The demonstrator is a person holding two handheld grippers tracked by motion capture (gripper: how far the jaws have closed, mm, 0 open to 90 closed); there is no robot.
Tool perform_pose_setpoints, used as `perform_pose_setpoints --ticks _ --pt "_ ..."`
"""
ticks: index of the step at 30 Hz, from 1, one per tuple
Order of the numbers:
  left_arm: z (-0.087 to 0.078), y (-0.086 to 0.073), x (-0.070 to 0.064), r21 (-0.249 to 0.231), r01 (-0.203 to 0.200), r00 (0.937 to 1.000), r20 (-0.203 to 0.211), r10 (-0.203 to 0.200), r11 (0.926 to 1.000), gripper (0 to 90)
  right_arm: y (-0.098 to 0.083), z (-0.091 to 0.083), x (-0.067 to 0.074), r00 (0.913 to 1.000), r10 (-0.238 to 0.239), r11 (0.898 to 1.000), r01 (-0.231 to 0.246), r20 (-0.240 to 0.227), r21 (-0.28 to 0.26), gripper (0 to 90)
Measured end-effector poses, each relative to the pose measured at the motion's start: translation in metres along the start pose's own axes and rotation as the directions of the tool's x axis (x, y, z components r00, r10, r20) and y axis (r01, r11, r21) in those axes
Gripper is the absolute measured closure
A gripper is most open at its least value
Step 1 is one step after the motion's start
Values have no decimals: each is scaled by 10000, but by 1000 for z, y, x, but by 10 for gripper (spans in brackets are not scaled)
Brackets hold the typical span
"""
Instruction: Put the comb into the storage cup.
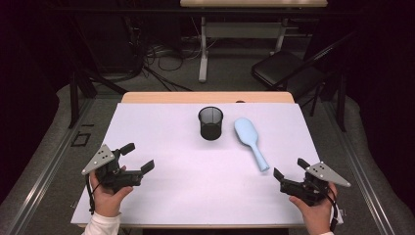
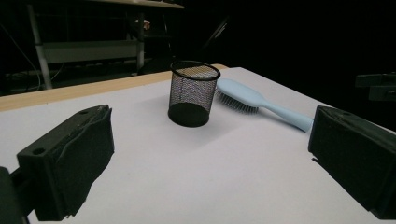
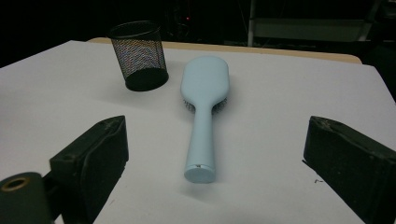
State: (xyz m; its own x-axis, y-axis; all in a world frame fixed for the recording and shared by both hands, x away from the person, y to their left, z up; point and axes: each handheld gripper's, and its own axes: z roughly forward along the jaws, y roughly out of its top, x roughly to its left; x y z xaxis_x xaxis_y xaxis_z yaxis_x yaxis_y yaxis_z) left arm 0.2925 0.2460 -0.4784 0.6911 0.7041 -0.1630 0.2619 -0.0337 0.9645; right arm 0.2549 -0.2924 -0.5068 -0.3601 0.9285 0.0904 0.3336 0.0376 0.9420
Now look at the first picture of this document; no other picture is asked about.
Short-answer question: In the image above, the white table mat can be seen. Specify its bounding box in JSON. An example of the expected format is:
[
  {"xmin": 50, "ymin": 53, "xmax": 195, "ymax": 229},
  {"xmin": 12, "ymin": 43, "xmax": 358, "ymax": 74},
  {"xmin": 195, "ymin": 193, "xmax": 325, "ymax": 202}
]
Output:
[{"xmin": 70, "ymin": 102, "xmax": 345, "ymax": 228}]

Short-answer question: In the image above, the person's right hand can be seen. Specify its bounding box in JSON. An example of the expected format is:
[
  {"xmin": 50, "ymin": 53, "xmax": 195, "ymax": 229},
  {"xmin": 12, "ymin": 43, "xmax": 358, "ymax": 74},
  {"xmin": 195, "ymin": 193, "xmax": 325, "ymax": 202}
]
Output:
[{"xmin": 288, "ymin": 182, "xmax": 339, "ymax": 235}]

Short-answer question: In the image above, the light blue hairbrush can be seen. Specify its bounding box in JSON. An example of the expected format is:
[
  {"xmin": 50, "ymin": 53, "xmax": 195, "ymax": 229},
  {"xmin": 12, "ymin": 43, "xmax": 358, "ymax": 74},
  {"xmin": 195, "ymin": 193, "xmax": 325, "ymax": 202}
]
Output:
[{"xmin": 233, "ymin": 117, "xmax": 271, "ymax": 173}]

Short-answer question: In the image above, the black folding chair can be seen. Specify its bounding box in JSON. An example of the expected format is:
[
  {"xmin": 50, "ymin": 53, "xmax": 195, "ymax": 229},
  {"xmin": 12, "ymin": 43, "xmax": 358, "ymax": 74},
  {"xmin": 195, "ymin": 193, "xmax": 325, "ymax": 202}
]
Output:
[{"xmin": 251, "ymin": 30, "xmax": 360, "ymax": 118}]

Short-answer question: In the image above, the white frame desk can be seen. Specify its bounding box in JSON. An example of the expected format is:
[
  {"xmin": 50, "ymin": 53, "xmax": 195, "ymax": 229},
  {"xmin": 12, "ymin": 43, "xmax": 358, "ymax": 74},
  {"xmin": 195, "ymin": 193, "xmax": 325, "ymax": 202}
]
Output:
[{"xmin": 179, "ymin": 0, "xmax": 329, "ymax": 83}]

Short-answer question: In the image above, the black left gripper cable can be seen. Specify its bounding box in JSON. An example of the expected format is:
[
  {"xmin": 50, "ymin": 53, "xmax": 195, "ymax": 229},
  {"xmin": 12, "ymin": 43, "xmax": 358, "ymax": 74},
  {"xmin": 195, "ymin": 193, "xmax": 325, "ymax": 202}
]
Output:
[{"xmin": 84, "ymin": 174, "xmax": 100, "ymax": 215}]

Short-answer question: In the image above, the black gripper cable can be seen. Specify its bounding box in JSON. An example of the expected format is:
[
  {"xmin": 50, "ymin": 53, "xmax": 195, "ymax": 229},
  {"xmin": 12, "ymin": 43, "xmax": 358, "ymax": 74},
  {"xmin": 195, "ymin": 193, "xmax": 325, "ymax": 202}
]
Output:
[
  {"xmin": 84, "ymin": 174, "xmax": 100, "ymax": 215},
  {"xmin": 325, "ymin": 185, "xmax": 341, "ymax": 233}
]

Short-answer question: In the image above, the metal floor rail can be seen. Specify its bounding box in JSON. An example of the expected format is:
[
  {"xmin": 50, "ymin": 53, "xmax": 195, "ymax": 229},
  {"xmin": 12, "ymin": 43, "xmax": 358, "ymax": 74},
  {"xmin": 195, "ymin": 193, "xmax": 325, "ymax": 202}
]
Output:
[
  {"xmin": 0, "ymin": 97, "xmax": 96, "ymax": 235},
  {"xmin": 322, "ymin": 100, "xmax": 397, "ymax": 235}
]

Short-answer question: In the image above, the black metal stand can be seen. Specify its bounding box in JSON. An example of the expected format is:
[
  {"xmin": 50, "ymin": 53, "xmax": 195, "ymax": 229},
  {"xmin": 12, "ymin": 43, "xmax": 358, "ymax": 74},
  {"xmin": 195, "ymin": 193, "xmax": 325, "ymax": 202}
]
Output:
[{"xmin": 67, "ymin": 13, "xmax": 129, "ymax": 130}]

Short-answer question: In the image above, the black mesh pen cup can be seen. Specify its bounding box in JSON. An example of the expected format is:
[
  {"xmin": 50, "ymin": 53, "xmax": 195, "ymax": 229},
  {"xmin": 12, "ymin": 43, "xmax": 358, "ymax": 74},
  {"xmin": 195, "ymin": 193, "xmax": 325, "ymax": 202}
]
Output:
[{"xmin": 197, "ymin": 106, "xmax": 225, "ymax": 142}]

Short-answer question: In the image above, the person's left hand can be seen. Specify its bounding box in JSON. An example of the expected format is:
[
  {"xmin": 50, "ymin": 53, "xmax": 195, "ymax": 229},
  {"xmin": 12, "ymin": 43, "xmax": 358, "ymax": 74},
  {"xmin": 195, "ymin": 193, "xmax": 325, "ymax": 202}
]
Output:
[{"xmin": 89, "ymin": 164, "xmax": 135, "ymax": 218}]

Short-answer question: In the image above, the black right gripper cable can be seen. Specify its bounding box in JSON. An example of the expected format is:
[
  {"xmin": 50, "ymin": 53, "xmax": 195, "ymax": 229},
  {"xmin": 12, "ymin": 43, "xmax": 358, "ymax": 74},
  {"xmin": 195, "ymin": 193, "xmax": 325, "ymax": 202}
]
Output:
[{"xmin": 325, "ymin": 185, "xmax": 341, "ymax": 233}]

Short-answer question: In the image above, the black horizontal crossbar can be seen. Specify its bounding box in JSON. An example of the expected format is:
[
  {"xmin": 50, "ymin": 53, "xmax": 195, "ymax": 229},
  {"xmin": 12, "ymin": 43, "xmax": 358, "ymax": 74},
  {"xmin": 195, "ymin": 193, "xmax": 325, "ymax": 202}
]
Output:
[{"xmin": 48, "ymin": 7, "xmax": 360, "ymax": 18}]

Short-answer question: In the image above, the bundle of floor cables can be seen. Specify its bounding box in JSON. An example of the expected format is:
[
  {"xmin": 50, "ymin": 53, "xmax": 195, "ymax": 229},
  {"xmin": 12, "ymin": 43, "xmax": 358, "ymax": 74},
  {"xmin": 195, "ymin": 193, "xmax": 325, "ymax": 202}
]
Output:
[{"xmin": 140, "ymin": 16, "xmax": 209, "ymax": 93}]

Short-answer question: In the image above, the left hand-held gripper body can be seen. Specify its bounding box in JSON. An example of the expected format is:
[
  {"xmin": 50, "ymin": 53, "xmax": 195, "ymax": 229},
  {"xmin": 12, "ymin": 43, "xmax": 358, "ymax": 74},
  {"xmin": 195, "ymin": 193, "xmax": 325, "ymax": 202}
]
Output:
[{"xmin": 81, "ymin": 144, "xmax": 145, "ymax": 194}]

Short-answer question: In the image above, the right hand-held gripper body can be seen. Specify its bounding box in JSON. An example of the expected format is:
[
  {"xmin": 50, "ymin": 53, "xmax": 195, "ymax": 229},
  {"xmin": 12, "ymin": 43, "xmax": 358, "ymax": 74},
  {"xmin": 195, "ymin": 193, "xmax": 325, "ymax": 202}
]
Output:
[{"xmin": 279, "ymin": 161, "xmax": 352, "ymax": 208}]

